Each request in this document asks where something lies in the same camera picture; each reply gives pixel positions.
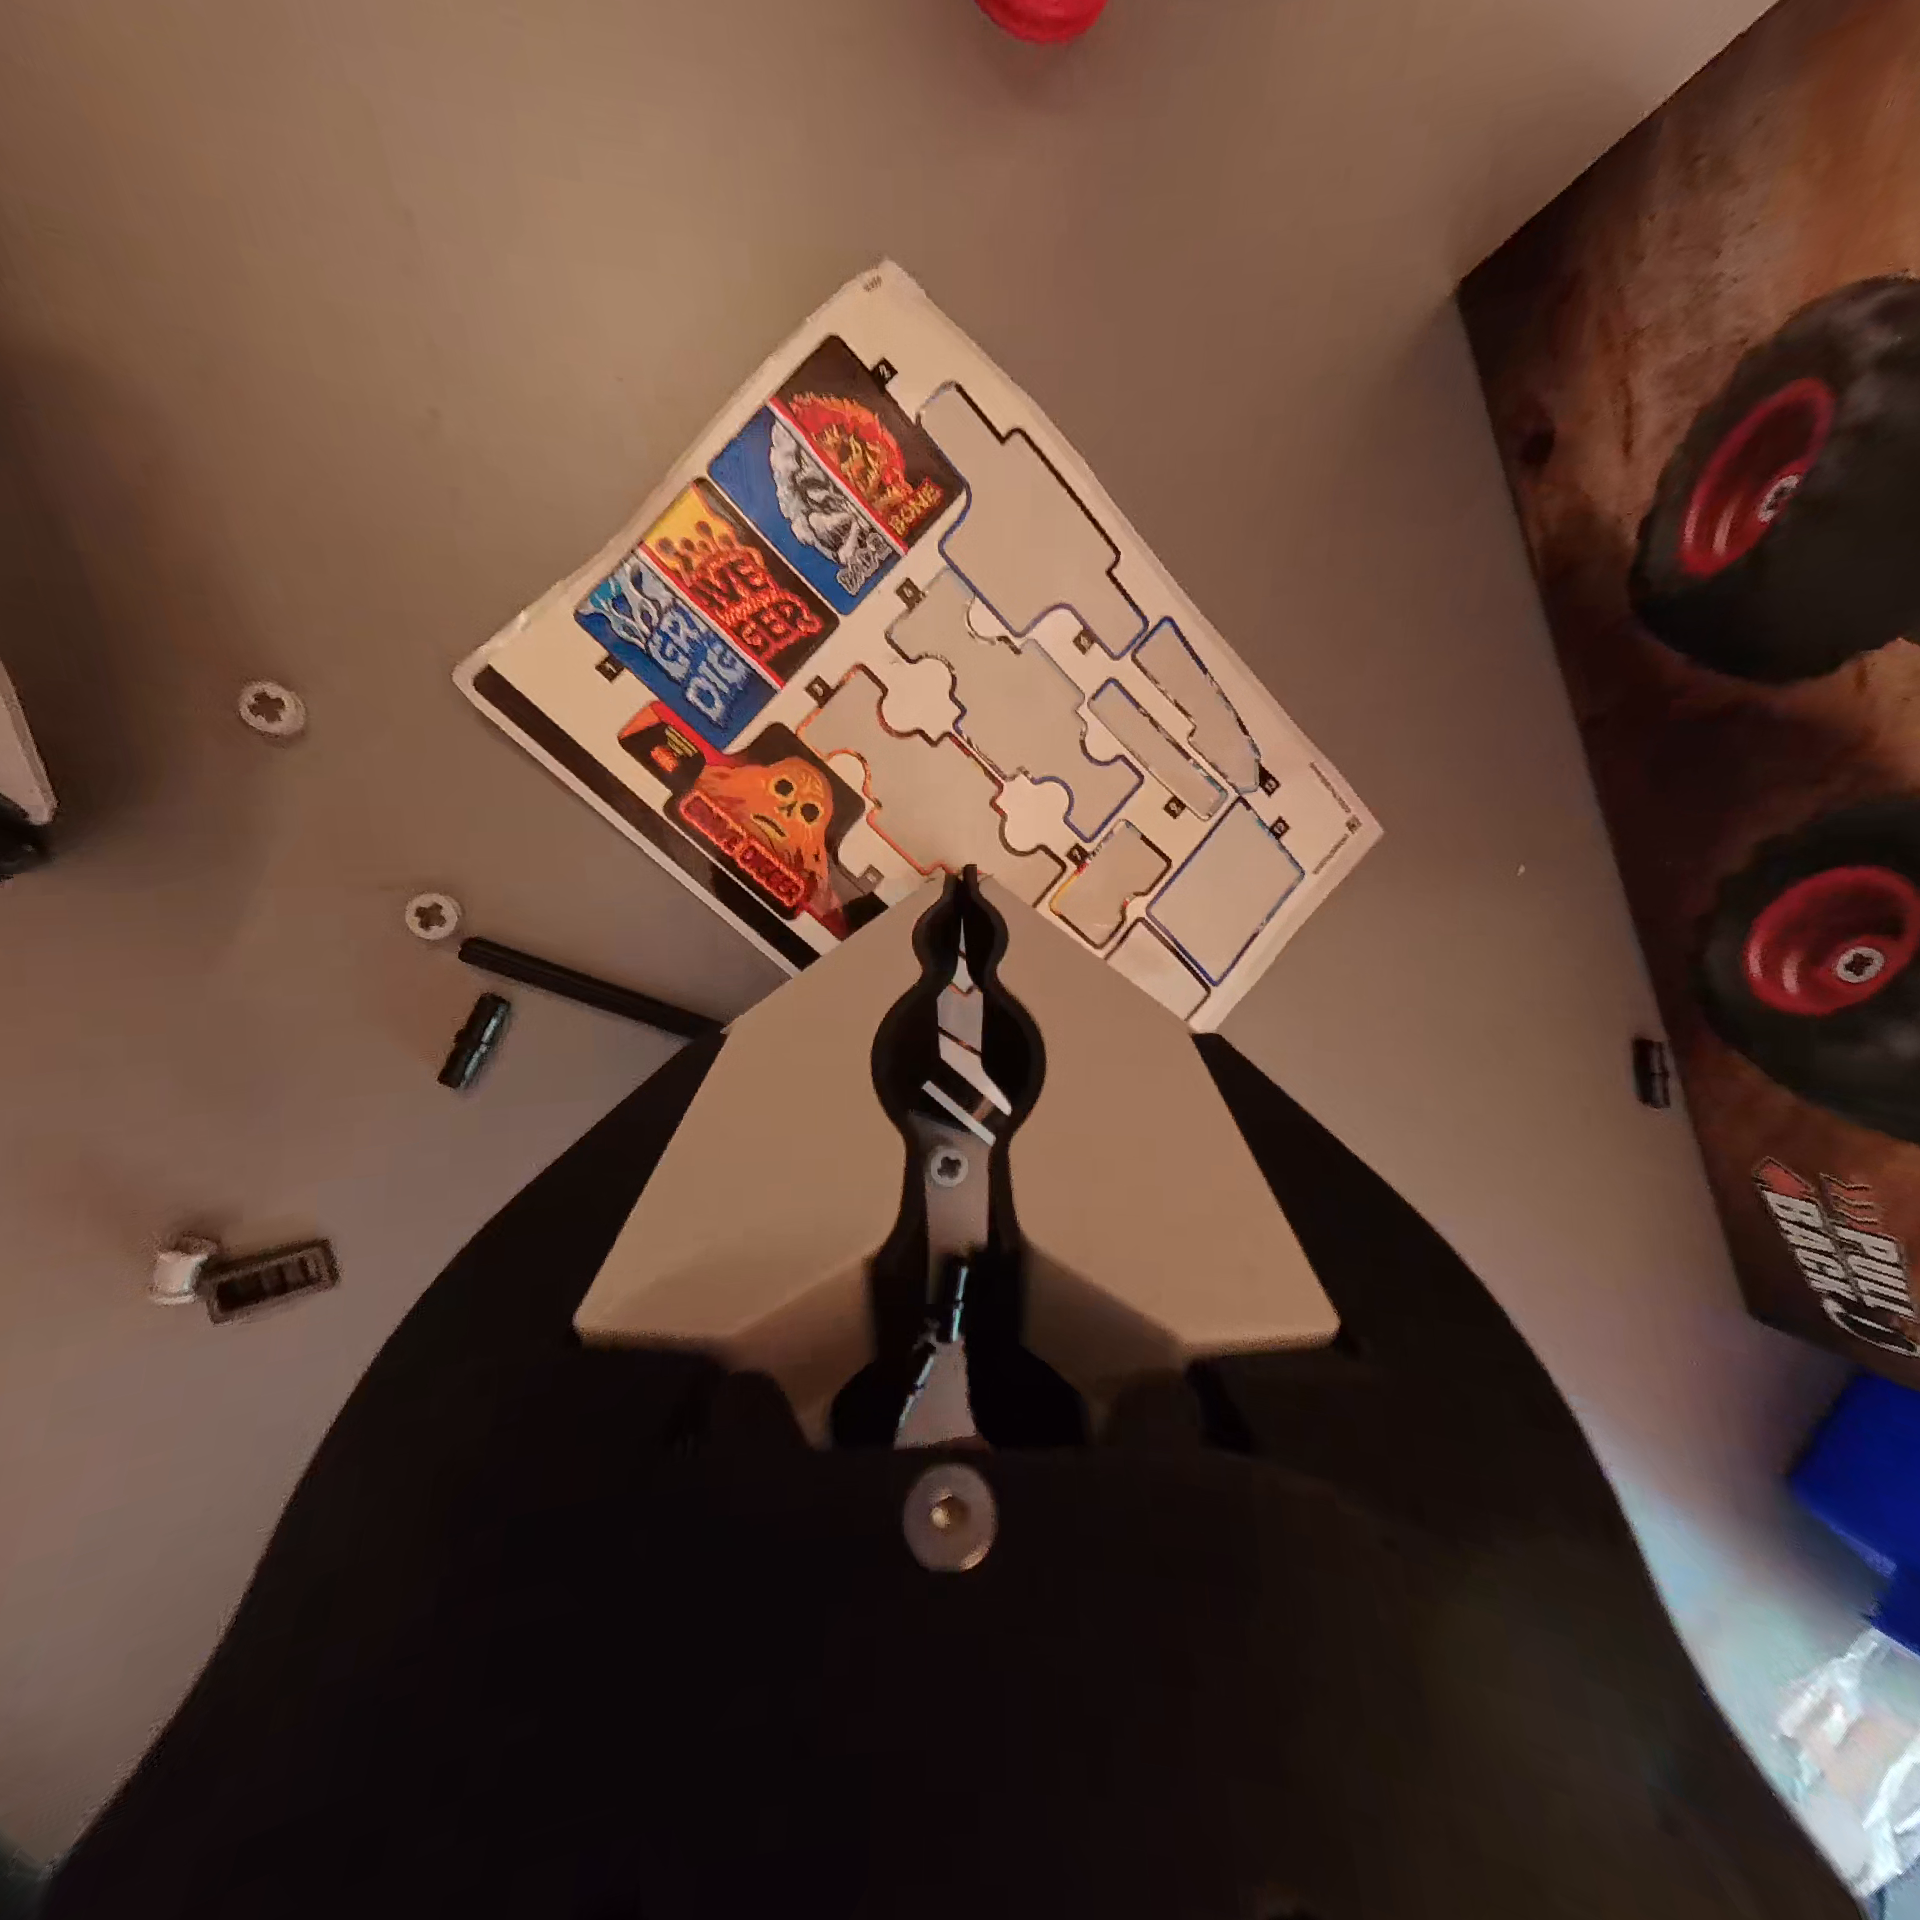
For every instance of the small black toy piece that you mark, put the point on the small black toy piece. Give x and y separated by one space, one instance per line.
1651 1071

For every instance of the grey desk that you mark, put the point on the grey desk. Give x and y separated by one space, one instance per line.
300 375

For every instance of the long black toy axle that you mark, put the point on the long black toy axle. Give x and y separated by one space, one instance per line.
587 985

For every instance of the black toy grille slope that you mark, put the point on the black toy grille slope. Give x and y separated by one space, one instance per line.
270 1279

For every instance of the white toy spool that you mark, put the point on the white toy spool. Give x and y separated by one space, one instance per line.
176 1271

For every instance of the blue plastic bin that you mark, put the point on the blue plastic bin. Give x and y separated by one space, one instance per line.
1868 1485

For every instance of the grey toy bush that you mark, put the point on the grey toy bush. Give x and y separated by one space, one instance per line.
272 707
950 1166
436 916

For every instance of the clear plastic bag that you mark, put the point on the clear plastic bag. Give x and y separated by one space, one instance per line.
1852 1756

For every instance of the sticker sheet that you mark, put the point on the sticker sheet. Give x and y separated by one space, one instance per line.
1051 569

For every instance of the toy truck set box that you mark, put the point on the toy truck set box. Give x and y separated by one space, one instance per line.
1651 751

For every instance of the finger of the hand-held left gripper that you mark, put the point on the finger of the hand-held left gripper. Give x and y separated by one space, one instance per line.
19 735

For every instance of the red toy wheel hub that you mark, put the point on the red toy wheel hub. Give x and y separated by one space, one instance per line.
1038 14

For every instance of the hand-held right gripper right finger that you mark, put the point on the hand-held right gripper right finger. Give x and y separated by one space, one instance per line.
1185 1201

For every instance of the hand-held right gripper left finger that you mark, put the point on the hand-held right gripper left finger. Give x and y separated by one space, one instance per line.
734 1201

